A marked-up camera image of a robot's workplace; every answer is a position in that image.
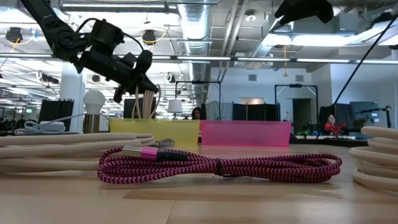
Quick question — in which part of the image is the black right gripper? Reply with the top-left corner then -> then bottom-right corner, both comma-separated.
273,0 -> 335,26

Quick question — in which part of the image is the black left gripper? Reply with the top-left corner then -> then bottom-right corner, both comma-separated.
74,49 -> 159,103

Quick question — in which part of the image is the cream usb cable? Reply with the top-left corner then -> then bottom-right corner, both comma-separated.
0,133 -> 147,175
133,133 -> 155,147
132,84 -> 162,121
348,126 -> 398,194

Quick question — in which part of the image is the magenta braided USB cable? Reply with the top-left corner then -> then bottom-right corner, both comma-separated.
97,145 -> 343,184

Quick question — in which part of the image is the white shade table lamp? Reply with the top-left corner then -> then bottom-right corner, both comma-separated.
167,99 -> 183,119

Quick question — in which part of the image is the white bulb brass lamp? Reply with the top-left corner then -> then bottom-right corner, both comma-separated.
82,89 -> 107,134

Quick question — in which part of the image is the yellow plastic bin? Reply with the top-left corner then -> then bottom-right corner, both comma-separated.
108,118 -> 200,147

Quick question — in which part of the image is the person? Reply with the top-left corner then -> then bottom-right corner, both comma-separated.
191,106 -> 203,121

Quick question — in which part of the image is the black partition panel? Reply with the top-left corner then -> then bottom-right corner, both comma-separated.
39,99 -> 75,132

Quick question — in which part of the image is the white power adapter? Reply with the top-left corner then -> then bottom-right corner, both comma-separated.
24,120 -> 66,133

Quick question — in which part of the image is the black curtain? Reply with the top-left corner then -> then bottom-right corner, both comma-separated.
232,102 -> 280,121

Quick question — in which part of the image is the red plastic bin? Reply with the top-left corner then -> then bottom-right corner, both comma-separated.
200,120 -> 292,147

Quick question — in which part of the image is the grey monitor screen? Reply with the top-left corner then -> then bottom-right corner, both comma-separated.
349,101 -> 380,129

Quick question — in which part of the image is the red toy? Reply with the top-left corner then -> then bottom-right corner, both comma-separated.
323,114 -> 346,137

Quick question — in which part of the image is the black background stand frame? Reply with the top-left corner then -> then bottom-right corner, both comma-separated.
175,80 -> 222,121
274,83 -> 319,131

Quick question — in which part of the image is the grey braided USB cable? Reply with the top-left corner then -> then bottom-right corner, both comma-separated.
154,138 -> 176,149

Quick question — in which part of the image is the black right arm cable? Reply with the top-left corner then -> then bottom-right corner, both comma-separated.
316,14 -> 398,140

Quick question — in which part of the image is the black aluminium rig frame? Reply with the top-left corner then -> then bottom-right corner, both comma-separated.
290,136 -> 369,147

